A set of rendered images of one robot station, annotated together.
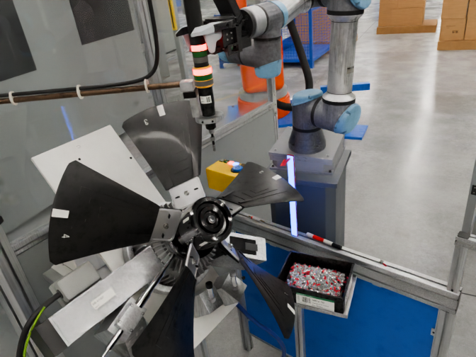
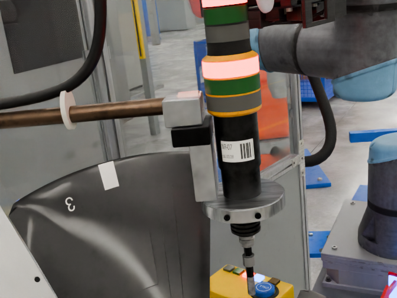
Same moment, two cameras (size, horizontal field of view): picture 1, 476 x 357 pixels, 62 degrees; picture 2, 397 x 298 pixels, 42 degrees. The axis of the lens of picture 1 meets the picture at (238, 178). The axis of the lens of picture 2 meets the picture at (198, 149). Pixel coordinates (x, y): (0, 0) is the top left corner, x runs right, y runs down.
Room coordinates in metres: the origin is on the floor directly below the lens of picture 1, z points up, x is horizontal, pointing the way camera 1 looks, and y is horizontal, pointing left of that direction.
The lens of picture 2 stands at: (0.52, 0.08, 1.62)
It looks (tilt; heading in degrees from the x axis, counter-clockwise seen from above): 17 degrees down; 1
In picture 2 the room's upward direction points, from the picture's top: 7 degrees counter-clockwise
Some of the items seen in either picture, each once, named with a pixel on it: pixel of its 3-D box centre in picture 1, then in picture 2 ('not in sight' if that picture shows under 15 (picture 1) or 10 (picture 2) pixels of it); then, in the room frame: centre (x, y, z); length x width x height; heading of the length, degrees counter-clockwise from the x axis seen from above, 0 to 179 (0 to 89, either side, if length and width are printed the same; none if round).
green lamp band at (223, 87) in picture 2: (202, 76); (231, 81); (0.92, 0.05, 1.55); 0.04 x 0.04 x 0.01
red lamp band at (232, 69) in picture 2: (202, 70); (230, 65); (0.92, 0.05, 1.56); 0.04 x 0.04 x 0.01
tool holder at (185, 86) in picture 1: (202, 100); (225, 151); (0.92, 0.06, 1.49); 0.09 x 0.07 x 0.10; 83
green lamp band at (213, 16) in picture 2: (199, 52); (225, 14); (0.92, 0.05, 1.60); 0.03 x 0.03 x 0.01
